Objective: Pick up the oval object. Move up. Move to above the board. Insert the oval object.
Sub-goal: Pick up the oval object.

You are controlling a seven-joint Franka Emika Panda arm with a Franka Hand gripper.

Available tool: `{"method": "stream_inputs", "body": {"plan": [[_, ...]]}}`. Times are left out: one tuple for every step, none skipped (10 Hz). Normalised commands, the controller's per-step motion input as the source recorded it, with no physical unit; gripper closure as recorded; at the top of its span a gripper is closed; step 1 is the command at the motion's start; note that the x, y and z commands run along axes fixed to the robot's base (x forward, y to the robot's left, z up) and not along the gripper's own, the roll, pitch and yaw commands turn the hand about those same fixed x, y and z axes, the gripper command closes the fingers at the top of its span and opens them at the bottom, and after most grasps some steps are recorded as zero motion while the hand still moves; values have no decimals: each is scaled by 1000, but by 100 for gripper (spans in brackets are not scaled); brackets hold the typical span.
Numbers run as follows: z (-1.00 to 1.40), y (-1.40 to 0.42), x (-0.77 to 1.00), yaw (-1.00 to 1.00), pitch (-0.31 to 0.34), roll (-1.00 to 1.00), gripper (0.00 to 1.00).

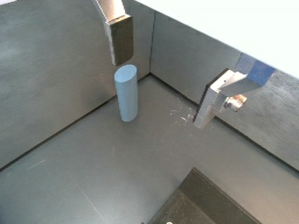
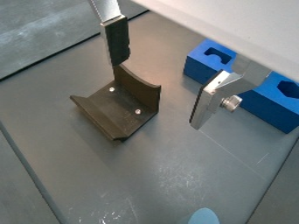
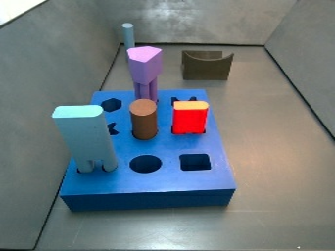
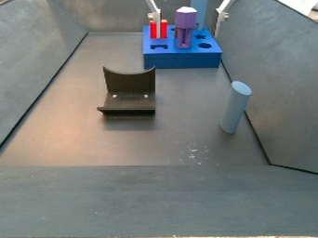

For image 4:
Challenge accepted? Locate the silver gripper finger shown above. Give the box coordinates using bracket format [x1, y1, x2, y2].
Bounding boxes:
[213, 0, 236, 37]
[145, 0, 161, 39]

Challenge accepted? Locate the light blue oval cylinder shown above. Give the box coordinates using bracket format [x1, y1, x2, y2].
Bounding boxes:
[220, 81, 252, 134]

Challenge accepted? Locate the blue foam shape board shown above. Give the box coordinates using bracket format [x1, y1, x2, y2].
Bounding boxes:
[143, 25, 221, 69]

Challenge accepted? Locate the red rectangular block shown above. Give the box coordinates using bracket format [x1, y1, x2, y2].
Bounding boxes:
[149, 20, 168, 39]

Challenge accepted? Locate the light blue tall peg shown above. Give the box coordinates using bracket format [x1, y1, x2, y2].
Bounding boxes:
[191, 0, 207, 31]

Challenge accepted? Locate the purple hexagonal peg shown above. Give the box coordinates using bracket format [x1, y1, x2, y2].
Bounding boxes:
[175, 7, 197, 48]

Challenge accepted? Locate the black curved holder stand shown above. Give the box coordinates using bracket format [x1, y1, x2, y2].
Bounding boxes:
[97, 68, 156, 114]

